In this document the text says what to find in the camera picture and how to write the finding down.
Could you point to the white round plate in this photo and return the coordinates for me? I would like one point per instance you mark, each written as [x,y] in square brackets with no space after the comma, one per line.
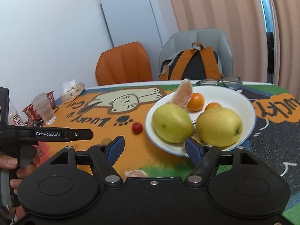
[211,93]

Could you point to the orange chair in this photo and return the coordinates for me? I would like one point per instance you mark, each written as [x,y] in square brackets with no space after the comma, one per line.
[124,63]

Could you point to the grey chair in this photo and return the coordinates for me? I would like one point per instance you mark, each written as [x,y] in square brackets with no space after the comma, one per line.
[211,38]

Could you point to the small orange fruit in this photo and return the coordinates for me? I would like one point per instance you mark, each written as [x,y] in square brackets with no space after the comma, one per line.
[212,105]

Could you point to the yellow green pear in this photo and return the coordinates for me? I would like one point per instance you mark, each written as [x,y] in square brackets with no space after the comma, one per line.
[172,123]

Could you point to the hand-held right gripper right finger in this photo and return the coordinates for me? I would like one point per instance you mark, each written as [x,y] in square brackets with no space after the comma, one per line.
[193,148]

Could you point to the tissue pack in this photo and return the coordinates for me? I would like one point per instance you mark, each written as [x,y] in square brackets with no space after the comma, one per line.
[72,91]

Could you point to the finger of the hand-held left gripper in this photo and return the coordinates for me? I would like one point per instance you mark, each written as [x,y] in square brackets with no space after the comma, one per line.
[79,134]

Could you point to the yellow-green apple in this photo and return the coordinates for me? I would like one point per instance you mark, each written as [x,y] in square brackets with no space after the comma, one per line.
[219,129]

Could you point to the white refrigerator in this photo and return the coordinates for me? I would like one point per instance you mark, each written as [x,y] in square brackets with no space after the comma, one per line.
[136,16]

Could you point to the orange and black backpack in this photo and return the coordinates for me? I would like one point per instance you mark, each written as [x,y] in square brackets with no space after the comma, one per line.
[194,65]

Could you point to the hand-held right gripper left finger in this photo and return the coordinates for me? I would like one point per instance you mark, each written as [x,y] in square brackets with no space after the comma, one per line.
[116,148]

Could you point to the eyeglasses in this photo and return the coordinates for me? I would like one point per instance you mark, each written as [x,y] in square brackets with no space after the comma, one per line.
[230,80]

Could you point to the red plastic basket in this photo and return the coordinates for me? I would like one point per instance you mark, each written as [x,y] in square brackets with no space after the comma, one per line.
[29,112]

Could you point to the clear glass cup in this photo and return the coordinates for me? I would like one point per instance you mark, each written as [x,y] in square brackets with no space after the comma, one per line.
[44,109]

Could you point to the round orange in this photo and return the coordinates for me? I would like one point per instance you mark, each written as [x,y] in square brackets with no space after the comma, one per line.
[196,102]

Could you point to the person's left hand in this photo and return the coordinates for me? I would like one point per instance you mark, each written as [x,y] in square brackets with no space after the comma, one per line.
[9,163]

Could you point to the clear plastic bottle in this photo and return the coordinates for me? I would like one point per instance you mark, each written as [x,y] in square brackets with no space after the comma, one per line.
[16,119]

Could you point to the brown longan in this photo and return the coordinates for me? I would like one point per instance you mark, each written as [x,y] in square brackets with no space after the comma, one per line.
[106,141]

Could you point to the pink curtain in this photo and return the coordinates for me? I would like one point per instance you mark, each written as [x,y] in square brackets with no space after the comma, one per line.
[287,28]
[215,7]

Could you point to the peeled citrus segment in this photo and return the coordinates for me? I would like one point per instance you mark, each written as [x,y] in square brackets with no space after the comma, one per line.
[136,174]
[181,95]

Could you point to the window frame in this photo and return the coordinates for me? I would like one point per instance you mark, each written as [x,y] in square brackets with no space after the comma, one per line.
[266,4]

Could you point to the small red fruit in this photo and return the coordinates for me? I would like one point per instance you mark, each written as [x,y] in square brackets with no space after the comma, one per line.
[136,128]

